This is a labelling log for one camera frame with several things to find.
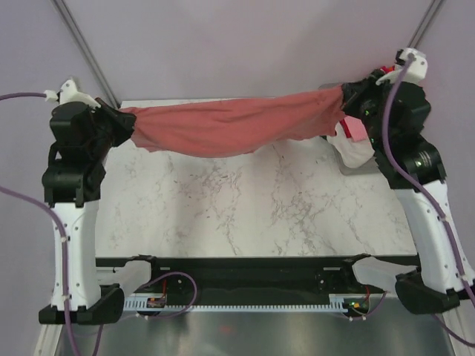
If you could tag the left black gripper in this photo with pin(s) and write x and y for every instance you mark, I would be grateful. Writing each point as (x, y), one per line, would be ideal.
(125, 122)

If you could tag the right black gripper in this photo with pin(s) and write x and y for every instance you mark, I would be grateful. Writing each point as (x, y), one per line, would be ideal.
(355, 91)

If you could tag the salmon red t shirt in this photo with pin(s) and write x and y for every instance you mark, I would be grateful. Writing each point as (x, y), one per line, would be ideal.
(233, 127)

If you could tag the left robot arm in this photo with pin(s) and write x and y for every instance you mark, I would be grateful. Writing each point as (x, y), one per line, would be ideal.
(72, 189)

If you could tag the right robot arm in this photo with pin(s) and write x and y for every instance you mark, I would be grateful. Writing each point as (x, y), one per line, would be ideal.
(443, 277)

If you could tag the light pink t shirt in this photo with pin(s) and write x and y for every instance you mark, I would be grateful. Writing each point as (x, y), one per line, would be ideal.
(354, 129)

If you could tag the bright red t shirt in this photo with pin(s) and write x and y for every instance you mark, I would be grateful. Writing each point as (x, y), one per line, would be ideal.
(386, 70)

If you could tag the white t shirt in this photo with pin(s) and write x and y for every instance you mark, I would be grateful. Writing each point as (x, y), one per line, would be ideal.
(353, 154)

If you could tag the grey translucent plastic bin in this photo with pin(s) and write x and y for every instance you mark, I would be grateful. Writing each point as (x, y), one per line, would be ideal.
(368, 168)

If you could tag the right aluminium frame post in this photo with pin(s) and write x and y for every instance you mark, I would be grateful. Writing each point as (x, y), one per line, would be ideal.
(426, 21)

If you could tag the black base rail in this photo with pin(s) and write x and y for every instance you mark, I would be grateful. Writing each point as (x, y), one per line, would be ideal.
(252, 280)

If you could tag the white slotted cable duct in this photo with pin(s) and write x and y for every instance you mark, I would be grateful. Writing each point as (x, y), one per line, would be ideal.
(150, 303)

